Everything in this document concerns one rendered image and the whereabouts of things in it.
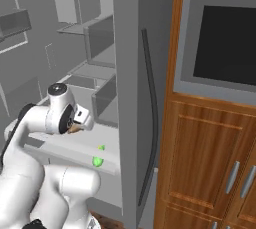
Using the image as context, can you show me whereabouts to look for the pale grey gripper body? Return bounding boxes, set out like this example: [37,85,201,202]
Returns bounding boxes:
[78,111,96,132]

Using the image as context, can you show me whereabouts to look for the brown onion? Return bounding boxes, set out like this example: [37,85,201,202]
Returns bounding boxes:
[67,122,82,135]

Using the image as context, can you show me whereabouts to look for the grey translucent fridge bin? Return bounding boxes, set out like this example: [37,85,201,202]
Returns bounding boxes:
[82,14,116,69]
[91,74,120,129]

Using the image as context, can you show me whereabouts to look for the grey fridge drawer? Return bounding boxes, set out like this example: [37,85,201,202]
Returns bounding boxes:
[23,128,121,178]

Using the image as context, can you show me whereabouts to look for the green corn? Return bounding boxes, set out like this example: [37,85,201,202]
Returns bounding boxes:
[92,144,107,168]

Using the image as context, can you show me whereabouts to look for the grey fridge shelf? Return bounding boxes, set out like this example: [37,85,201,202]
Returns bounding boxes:
[67,62,117,81]

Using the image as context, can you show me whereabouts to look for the grey fridge door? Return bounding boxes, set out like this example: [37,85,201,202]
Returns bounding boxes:
[111,0,178,229]

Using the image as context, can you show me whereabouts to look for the grey fridge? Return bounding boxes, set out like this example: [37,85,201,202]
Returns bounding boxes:
[0,0,122,209]

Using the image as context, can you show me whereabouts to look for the grey fridge door bin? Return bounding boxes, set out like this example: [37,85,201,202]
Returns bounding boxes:
[0,7,33,41]

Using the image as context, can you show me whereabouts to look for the wooden cabinet housing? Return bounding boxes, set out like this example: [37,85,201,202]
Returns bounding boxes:
[153,0,256,229]

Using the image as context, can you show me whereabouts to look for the wooden cabinet door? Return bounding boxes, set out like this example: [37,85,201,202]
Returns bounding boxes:
[233,146,256,229]
[161,202,221,229]
[162,98,256,215]

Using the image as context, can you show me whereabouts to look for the grey built-in oven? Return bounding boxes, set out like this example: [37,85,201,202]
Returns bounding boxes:
[172,0,256,108]

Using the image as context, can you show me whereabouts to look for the dark fridge door handle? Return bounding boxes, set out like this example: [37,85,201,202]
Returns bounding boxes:
[137,27,161,208]

